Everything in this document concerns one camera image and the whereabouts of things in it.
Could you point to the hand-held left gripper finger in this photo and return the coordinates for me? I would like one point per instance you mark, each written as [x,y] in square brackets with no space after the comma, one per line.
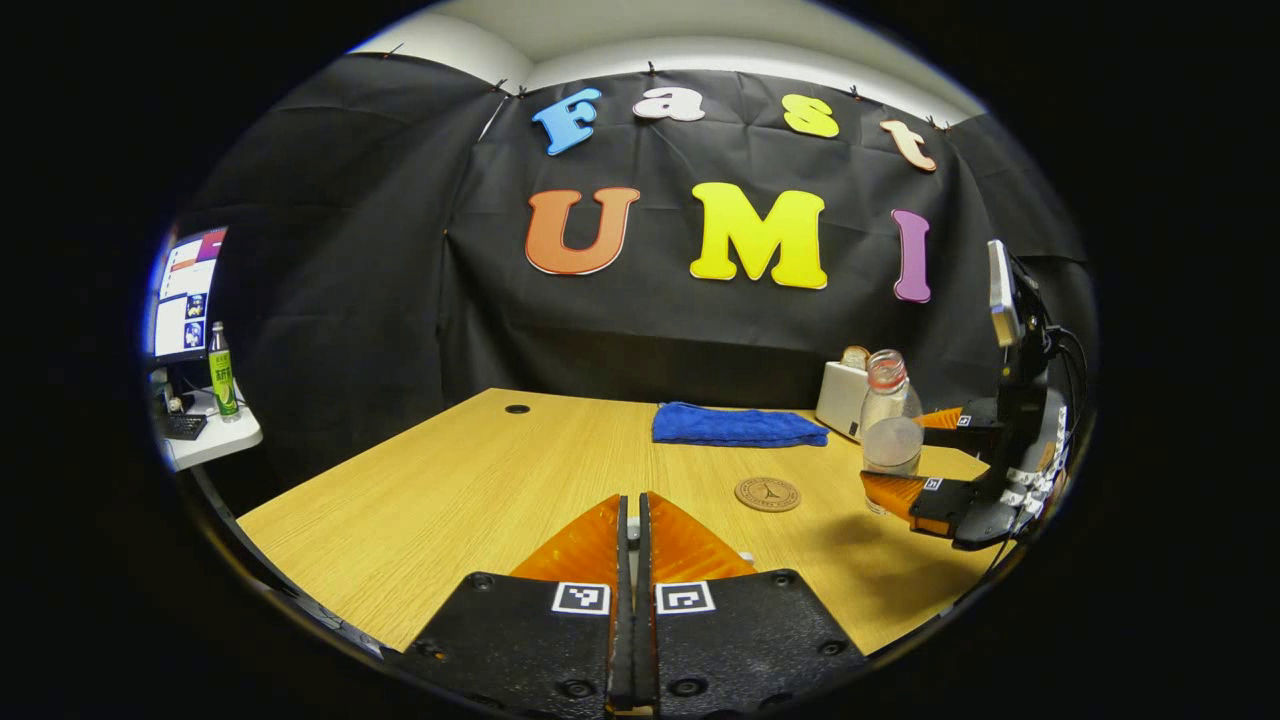
[646,650]
[622,650]

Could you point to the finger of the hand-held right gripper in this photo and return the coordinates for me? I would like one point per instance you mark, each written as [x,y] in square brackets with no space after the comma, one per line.
[975,425]
[935,505]

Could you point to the clear plastic water bottle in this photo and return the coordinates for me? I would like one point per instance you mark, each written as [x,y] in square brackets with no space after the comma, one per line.
[890,440]

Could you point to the round brown coaster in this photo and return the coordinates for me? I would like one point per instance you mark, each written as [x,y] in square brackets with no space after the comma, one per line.
[767,494]

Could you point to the green drink bottle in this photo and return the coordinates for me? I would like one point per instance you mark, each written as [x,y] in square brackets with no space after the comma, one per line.
[222,380]

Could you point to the white toaster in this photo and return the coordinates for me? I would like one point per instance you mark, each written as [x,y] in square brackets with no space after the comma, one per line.
[840,400]

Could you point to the bread slice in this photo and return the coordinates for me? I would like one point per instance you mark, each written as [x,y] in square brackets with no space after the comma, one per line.
[855,357]

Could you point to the blue folded cloth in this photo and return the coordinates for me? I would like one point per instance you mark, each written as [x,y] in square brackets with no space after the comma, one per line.
[730,425]

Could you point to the black backdrop cloth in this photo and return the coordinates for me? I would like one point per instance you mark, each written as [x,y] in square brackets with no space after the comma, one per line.
[400,300]

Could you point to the white side desk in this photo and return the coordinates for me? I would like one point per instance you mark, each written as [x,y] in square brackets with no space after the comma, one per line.
[235,435]

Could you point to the black keyboard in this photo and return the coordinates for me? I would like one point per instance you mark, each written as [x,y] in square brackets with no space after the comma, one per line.
[185,427]

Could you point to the computer monitor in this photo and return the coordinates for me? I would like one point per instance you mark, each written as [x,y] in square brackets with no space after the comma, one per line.
[185,300]

